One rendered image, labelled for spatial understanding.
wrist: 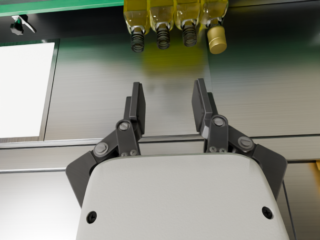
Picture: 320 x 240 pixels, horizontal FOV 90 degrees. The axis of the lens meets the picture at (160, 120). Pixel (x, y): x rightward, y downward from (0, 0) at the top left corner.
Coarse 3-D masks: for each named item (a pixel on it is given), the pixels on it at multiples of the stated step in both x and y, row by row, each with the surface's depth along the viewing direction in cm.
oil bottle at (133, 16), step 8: (128, 0) 36; (136, 0) 36; (144, 0) 35; (128, 8) 35; (136, 8) 35; (144, 8) 35; (128, 16) 35; (136, 16) 35; (144, 16) 35; (128, 24) 36; (136, 24) 35; (144, 24) 36; (144, 32) 38
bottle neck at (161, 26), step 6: (162, 24) 35; (168, 24) 35; (162, 30) 34; (168, 30) 35; (156, 36) 36; (162, 36) 34; (168, 36) 34; (162, 42) 36; (168, 42) 34; (162, 48) 36
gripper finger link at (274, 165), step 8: (256, 144) 11; (232, 152) 12; (240, 152) 11; (248, 152) 11; (256, 152) 11; (264, 152) 11; (272, 152) 11; (256, 160) 10; (264, 160) 10; (272, 160) 10; (280, 160) 10; (264, 168) 10; (272, 168) 10; (280, 168) 10; (272, 176) 10; (280, 176) 10; (272, 184) 9; (280, 184) 9; (272, 192) 9
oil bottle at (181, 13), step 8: (176, 0) 34; (184, 0) 34; (192, 0) 34; (200, 0) 34; (176, 8) 34; (184, 8) 34; (192, 8) 34; (200, 8) 34; (176, 16) 35; (184, 16) 34; (192, 16) 34; (176, 24) 37
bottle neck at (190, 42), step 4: (188, 20) 34; (192, 20) 34; (184, 24) 35; (188, 24) 34; (192, 24) 34; (184, 28) 34; (188, 28) 34; (192, 28) 34; (184, 32) 34; (188, 32) 33; (192, 32) 33; (184, 36) 34; (188, 36) 33; (192, 36) 33; (196, 36) 34; (184, 40) 34; (188, 40) 36; (192, 40) 35; (196, 40) 34; (184, 44) 35; (188, 44) 35; (192, 44) 35
